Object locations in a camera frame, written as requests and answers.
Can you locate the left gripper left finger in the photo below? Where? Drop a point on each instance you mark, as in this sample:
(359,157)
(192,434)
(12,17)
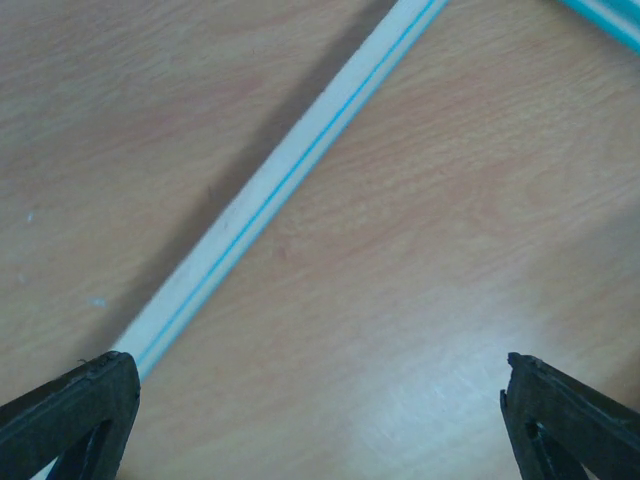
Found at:
(78,423)

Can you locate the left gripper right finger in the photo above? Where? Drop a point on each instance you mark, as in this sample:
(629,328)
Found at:
(560,428)

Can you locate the teal picture frame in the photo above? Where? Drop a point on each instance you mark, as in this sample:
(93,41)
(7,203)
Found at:
(357,324)

